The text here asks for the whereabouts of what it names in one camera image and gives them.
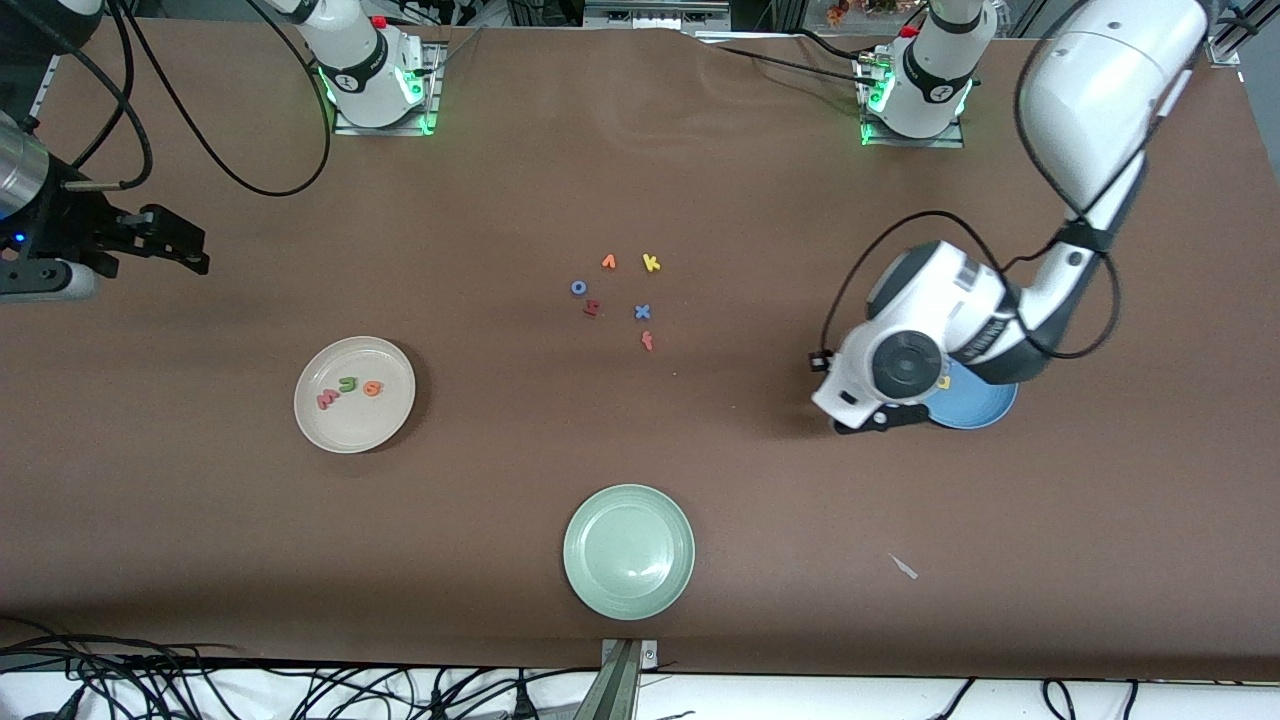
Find beige brown plate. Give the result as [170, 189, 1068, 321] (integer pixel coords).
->
[293, 336, 417, 455]

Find brown table cover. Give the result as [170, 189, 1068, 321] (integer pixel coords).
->
[0, 18, 1280, 681]

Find grey power strip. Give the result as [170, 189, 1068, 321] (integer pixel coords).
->
[583, 0, 731, 29]

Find pale green plate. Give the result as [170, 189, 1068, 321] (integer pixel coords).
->
[562, 484, 697, 622]

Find blue plate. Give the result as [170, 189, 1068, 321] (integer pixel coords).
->
[925, 358, 1020, 431]

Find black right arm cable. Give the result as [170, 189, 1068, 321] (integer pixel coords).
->
[60, 0, 333, 198]

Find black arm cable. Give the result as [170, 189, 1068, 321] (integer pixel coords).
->
[808, 10, 1123, 373]
[60, 0, 333, 198]

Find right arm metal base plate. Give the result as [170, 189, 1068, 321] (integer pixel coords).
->
[335, 40, 446, 136]

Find tangled black floor cables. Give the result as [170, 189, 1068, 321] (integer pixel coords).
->
[0, 615, 601, 720]

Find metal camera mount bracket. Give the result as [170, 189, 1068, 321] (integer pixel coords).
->
[575, 638, 661, 720]

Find black cable on table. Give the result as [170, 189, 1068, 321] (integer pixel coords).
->
[690, 28, 881, 86]

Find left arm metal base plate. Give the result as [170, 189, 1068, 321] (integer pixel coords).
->
[858, 50, 966, 149]

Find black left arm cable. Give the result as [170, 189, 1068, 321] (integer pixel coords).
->
[808, 10, 1123, 373]

